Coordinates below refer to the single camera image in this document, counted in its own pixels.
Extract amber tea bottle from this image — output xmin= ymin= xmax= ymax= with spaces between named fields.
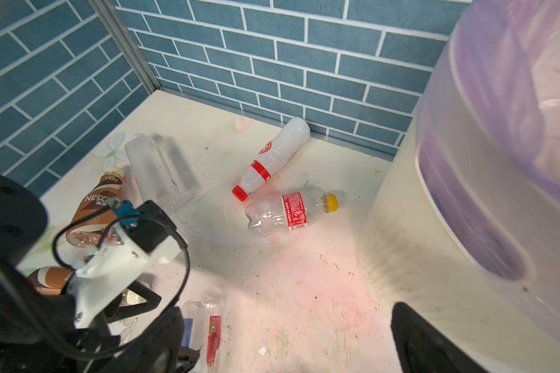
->
xmin=27 ymin=265 xmax=146 ymax=309

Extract brown Nescafe coffee bottle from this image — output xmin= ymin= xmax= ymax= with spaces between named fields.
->
xmin=65 ymin=166 xmax=124 ymax=247

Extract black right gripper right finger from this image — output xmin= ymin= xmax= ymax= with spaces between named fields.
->
xmin=390 ymin=302 xmax=487 ymax=373

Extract aluminium corner post left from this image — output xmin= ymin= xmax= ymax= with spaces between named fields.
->
xmin=88 ymin=0 xmax=162 ymax=95

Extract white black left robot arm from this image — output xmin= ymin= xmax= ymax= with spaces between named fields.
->
xmin=0 ymin=175 xmax=120 ymax=372

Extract frosted rectangular plastic bottle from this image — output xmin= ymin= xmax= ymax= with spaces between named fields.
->
xmin=124 ymin=133 xmax=201 ymax=214

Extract white bottle red bands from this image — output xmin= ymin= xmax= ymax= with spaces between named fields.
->
xmin=232 ymin=117 xmax=310 ymax=202

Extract clear bottle blue cap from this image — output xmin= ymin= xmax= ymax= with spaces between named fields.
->
xmin=181 ymin=299 xmax=222 ymax=372

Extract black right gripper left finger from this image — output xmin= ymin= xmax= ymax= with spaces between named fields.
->
xmin=100 ymin=307 xmax=184 ymax=373

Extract beige bin pink liner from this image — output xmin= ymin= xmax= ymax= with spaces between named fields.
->
xmin=358 ymin=1 xmax=560 ymax=372

